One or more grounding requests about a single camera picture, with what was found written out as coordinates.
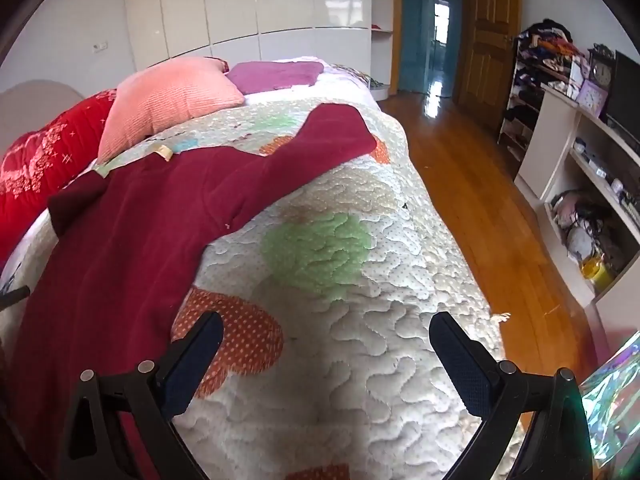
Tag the rounded grey headboard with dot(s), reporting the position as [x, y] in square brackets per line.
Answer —
[35, 92]

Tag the black flat device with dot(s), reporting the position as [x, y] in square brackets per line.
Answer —
[15, 296]

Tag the white bed sheet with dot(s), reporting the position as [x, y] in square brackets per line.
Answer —
[20, 250]

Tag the glossy white wardrobe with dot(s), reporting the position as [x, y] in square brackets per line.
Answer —
[250, 0]

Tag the dark red garment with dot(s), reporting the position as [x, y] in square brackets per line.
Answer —
[150, 220]

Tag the quilted dotted bedspread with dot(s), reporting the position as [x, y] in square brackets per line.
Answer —
[350, 335]

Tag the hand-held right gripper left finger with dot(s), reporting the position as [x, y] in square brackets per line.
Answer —
[192, 360]

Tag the black television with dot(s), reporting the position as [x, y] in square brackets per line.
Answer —
[625, 95]

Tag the pile of clothes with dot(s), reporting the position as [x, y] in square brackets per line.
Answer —
[547, 42]

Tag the red embroidered quilt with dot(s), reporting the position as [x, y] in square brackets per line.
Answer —
[40, 160]

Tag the magenta cloth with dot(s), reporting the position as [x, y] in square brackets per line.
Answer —
[275, 76]

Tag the blue glass door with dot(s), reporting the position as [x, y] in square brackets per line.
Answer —
[412, 25]

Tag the wooden door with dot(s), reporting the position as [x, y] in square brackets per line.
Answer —
[487, 35]

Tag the white corner shelf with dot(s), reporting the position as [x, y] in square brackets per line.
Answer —
[381, 60]

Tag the iridescent foil bag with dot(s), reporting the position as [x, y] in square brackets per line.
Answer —
[615, 400]

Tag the pink knit pillow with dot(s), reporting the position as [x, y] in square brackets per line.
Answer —
[165, 100]

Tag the ornate dark clock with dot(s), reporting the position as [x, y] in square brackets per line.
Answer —
[601, 72]

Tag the yellow container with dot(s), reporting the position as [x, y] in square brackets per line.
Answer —
[597, 272]

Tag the pink bag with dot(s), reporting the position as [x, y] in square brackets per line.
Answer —
[567, 207]

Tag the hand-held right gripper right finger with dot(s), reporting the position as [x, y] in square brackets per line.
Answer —
[462, 365]

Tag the dark shelf rack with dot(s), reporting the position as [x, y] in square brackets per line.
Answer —
[520, 110]

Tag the white media cabinet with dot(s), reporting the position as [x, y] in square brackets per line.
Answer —
[545, 150]

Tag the purple clock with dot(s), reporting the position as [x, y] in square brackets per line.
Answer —
[593, 97]

